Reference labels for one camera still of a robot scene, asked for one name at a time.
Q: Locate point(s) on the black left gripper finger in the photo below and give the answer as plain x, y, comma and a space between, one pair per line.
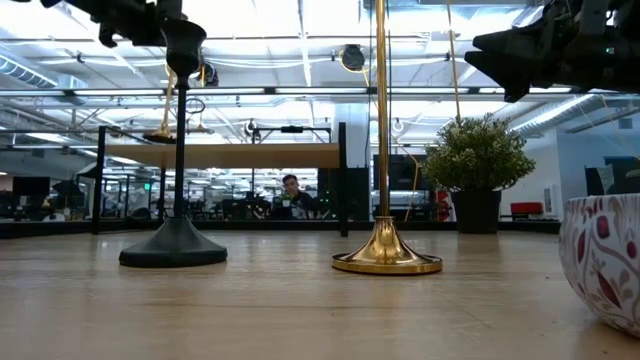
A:
170, 9

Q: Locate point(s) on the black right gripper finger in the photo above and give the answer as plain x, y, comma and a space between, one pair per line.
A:
492, 65
515, 42

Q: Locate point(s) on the gold candlestick holder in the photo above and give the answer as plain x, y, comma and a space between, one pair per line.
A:
385, 250
160, 137

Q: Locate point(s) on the black candlestick holder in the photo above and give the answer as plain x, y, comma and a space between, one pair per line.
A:
179, 150

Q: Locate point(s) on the white tealight candle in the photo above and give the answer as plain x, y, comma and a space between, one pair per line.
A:
605, 260

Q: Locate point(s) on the artificial plant in black pot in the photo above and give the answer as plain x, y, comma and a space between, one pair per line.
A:
475, 155

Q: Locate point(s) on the person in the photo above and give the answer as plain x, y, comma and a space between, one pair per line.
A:
291, 186

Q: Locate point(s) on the black wall screen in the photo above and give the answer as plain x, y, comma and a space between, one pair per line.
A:
402, 172

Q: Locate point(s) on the wooden shelf with black frame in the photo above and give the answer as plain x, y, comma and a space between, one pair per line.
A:
225, 156

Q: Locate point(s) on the black aluminium table frame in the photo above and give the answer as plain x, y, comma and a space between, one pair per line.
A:
50, 229

